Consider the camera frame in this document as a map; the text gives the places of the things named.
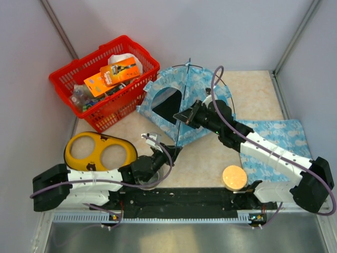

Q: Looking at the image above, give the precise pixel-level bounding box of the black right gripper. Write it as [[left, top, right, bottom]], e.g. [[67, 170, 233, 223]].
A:
[[175, 99, 223, 135]]

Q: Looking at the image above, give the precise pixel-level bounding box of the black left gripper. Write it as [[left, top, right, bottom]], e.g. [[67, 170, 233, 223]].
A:
[[143, 143, 182, 183]]

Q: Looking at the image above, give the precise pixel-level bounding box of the blue patterned pet tent fabric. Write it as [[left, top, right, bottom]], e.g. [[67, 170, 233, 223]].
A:
[[136, 59, 236, 148]]

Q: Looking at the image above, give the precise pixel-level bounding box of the thin black tent pole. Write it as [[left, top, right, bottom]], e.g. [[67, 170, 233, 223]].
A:
[[175, 58, 191, 147]]

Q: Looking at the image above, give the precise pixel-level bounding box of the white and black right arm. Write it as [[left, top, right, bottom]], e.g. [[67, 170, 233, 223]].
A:
[[173, 100, 336, 216]]

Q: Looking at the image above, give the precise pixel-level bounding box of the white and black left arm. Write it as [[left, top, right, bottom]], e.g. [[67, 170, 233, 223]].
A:
[[30, 143, 182, 212]]

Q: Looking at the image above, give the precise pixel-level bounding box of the stainless steel pet bowl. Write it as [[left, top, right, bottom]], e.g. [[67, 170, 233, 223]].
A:
[[139, 168, 164, 190]]

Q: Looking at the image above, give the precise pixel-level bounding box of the yellow double pet bowl holder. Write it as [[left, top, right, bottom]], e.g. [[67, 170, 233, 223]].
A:
[[64, 131, 137, 171]]

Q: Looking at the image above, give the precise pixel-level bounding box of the blue patterned tent mat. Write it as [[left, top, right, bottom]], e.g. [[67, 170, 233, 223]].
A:
[[239, 120, 311, 184]]

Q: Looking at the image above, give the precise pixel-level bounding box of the black instant noodle cup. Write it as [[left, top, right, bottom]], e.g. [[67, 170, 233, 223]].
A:
[[106, 82, 130, 96]]

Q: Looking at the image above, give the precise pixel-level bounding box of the orange round lid jar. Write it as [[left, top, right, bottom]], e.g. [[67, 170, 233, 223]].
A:
[[222, 165, 247, 191]]

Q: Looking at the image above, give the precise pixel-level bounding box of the orange Gillette razor box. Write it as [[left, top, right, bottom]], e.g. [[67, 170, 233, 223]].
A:
[[100, 57, 141, 86]]

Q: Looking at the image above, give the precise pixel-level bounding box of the red plastic shopping basket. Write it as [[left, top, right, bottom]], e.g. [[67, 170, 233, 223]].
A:
[[49, 35, 160, 133]]

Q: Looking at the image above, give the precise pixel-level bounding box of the blue green scouring pad pack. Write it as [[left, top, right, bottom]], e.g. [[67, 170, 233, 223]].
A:
[[82, 101, 95, 112]]

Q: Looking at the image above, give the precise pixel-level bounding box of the white plastic bag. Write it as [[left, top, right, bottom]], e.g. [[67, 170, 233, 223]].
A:
[[108, 53, 143, 75]]

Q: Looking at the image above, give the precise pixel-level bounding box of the orange Scrub Daddy sponge pack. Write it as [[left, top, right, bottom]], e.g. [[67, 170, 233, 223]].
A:
[[84, 73, 114, 98]]

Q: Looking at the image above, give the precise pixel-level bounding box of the clear plastic bottle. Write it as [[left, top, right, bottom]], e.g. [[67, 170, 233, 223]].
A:
[[70, 89, 90, 108]]

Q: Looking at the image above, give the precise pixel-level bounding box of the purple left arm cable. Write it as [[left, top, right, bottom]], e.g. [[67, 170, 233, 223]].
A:
[[29, 135, 174, 230]]

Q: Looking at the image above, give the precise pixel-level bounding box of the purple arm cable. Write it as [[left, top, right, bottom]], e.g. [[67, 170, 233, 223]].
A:
[[211, 65, 337, 230], [29, 135, 174, 230]]

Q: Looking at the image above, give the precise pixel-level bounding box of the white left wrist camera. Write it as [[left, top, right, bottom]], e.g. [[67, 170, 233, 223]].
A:
[[141, 132, 162, 152]]

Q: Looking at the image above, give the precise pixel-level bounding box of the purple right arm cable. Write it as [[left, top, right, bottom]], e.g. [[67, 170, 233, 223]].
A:
[[211, 65, 337, 230]]

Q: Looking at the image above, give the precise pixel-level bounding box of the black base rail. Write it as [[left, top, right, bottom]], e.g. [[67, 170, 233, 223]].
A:
[[100, 188, 266, 219]]

